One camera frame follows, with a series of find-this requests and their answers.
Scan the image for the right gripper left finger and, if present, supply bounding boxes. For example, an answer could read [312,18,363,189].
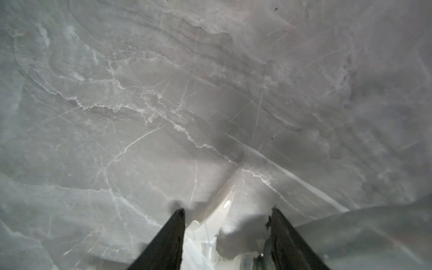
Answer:
[128,208,185,270]

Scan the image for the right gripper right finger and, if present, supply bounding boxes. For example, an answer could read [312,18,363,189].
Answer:
[266,207,330,270]

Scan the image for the smoky spray bottle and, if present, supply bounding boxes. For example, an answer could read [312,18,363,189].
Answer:
[252,195,432,270]

